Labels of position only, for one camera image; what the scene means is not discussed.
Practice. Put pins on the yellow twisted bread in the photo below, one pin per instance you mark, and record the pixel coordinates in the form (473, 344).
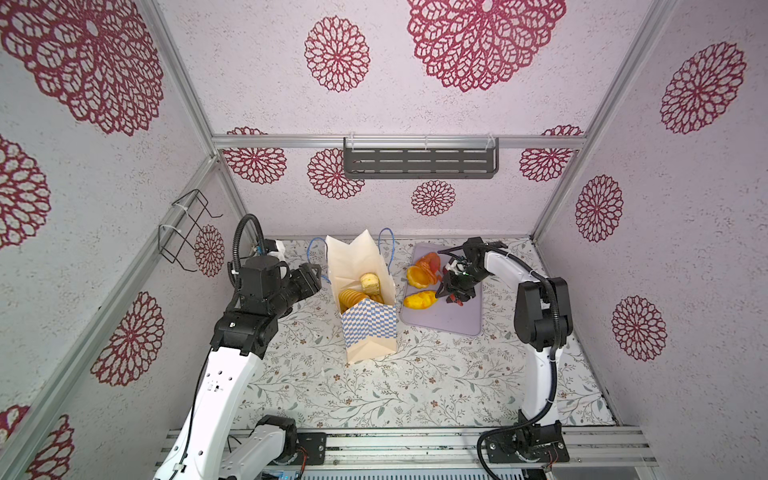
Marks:
(421, 300)

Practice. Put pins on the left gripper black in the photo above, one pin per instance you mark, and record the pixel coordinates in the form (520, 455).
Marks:
(307, 283)

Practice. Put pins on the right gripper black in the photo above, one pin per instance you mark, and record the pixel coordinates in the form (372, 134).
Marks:
(448, 281)

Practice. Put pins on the long orange baguette bread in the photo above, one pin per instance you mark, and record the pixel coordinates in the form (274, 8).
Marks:
(348, 298)

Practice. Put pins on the lavender plastic tray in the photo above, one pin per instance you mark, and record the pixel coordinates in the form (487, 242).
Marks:
(465, 319)

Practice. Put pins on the red metal kitchen tongs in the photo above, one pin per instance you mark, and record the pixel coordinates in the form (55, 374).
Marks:
(426, 271)

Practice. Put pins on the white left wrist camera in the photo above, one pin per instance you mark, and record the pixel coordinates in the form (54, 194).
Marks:
(274, 247)

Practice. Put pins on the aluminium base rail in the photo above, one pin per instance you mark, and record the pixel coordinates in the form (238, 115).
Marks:
(548, 449)

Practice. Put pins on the black wire wall rack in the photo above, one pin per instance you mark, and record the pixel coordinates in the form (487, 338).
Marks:
(176, 235)

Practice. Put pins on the yellow corn-like bread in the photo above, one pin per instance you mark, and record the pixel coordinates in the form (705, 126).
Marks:
(370, 284)

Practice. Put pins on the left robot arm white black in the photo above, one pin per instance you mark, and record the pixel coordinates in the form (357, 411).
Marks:
(222, 384)

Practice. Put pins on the glazed striped bun bread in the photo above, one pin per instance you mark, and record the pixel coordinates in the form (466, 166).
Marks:
(431, 262)

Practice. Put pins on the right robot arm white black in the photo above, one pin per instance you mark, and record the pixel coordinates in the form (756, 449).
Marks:
(542, 320)

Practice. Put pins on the dark grey wall shelf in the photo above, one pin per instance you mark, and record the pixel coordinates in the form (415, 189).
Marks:
(425, 163)

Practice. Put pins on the blue checkered paper bag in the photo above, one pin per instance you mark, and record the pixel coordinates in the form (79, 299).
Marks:
(369, 328)

